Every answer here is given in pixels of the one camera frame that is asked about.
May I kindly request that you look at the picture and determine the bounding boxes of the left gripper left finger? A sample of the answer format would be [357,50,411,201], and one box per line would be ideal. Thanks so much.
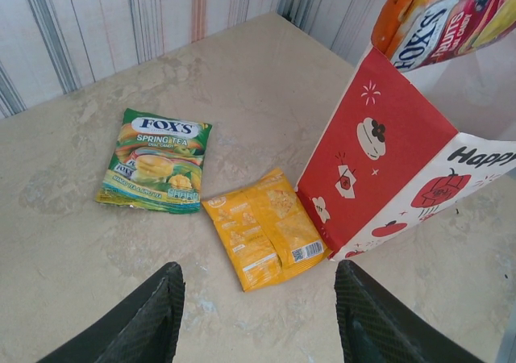
[39,261,187,363]

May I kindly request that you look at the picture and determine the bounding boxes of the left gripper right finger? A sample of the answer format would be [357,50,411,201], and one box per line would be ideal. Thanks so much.
[334,259,487,363]

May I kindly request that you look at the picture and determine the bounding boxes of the yellow snack packet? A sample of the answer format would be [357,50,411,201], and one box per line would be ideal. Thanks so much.
[201,167,334,294]

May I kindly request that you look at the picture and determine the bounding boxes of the green Fox's candy bag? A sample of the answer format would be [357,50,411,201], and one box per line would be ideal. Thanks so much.
[94,107,214,215]

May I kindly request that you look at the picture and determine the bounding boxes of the red white paper bag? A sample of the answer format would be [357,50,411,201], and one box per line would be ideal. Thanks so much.
[295,0,516,263]

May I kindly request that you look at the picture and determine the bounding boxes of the orange red Fox's candy bag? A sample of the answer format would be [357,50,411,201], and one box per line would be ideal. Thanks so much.
[370,0,516,73]

